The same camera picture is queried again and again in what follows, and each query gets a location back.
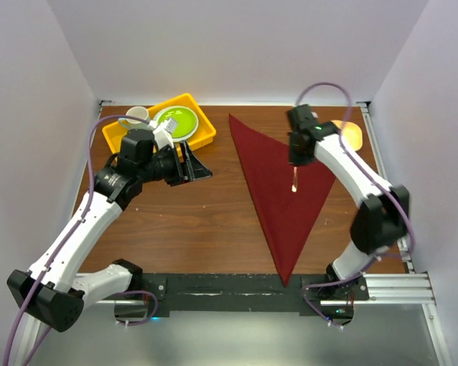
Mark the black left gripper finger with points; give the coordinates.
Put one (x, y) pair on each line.
(197, 170)
(187, 161)

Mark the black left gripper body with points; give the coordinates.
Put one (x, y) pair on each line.
(166, 166)

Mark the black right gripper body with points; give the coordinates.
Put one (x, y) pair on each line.
(296, 157)

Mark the copper coloured spoon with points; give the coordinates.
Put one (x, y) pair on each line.
(294, 186)

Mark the dark red cloth napkin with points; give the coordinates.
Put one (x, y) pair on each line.
(286, 217)

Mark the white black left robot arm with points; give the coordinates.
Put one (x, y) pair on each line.
(49, 290)

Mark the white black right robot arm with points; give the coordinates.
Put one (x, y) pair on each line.
(382, 209)

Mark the green plate white rim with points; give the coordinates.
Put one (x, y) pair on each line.
(185, 118)

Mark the small yellow square dish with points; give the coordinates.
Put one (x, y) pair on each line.
(352, 132)

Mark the light blue ceramic mug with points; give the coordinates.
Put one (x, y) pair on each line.
(135, 117)

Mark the yellow plastic tray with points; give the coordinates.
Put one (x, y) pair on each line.
(205, 132)

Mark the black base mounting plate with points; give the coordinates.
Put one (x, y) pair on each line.
(244, 293)

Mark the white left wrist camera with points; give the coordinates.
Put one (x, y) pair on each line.
(166, 127)

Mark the aluminium frame rail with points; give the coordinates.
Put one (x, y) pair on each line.
(390, 328)

